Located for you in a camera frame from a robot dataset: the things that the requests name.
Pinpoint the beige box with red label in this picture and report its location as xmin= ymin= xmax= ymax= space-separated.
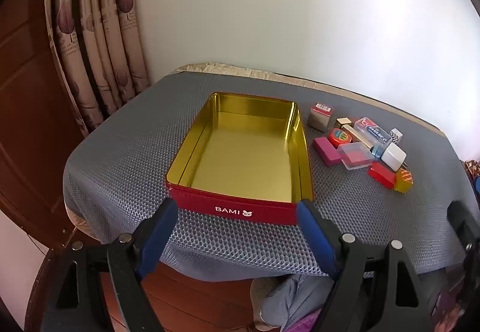
xmin=308 ymin=103 xmax=334 ymax=132

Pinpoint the white cube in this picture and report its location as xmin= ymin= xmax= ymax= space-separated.
xmin=380 ymin=144 xmax=407 ymax=172

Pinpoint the orange yellow cube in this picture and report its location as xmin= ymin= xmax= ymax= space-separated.
xmin=394 ymin=168 xmax=415 ymax=192

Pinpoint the thin black cable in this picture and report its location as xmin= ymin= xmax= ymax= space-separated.
xmin=20 ymin=225 xmax=51 ymax=255

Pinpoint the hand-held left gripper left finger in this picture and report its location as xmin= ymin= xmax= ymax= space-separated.
xmin=49 ymin=198 xmax=179 ymax=332

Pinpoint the long gold box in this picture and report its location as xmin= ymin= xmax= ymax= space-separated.
xmin=343 ymin=125 xmax=376 ymax=148

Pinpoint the purple pink clothing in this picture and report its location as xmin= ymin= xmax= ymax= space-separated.
xmin=285 ymin=307 xmax=323 ymax=332

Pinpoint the clear box with pink insert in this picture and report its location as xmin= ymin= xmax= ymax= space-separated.
xmin=336 ymin=142 xmax=376 ymax=170

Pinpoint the person's grey trouser leg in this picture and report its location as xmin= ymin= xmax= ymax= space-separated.
xmin=260 ymin=272 xmax=338 ymax=332

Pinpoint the leaf patterned curtain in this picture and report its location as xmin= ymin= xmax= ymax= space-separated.
xmin=43 ymin=0 xmax=151 ymax=137

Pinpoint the clear plastic box blue label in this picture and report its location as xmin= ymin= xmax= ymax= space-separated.
xmin=353 ymin=117 xmax=392 ymax=148

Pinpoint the orange round tape measure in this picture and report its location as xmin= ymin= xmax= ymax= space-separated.
xmin=327 ymin=128 xmax=354 ymax=147

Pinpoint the pink block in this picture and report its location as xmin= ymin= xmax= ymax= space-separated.
xmin=313 ymin=137 xmax=344 ymax=167

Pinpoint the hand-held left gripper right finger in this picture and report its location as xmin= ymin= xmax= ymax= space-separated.
xmin=296 ymin=200 xmax=439 ymax=332

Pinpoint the red block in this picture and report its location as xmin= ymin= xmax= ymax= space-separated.
xmin=367 ymin=161 xmax=398 ymax=190

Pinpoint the red tin box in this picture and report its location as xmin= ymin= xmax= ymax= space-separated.
xmin=165 ymin=92 xmax=316 ymax=225

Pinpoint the grey shoe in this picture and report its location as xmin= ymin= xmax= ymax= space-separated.
xmin=250 ymin=277 xmax=280 ymax=321

